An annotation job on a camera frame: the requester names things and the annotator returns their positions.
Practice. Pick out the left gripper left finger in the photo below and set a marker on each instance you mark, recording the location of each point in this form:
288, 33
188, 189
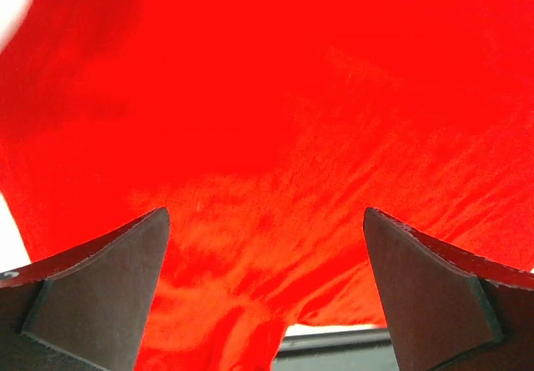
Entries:
85, 308

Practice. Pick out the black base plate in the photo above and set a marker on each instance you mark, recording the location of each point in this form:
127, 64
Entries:
345, 349

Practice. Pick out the red t-shirt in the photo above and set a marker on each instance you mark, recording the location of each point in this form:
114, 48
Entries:
266, 128

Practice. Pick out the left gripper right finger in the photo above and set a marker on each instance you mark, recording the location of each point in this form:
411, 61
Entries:
447, 308

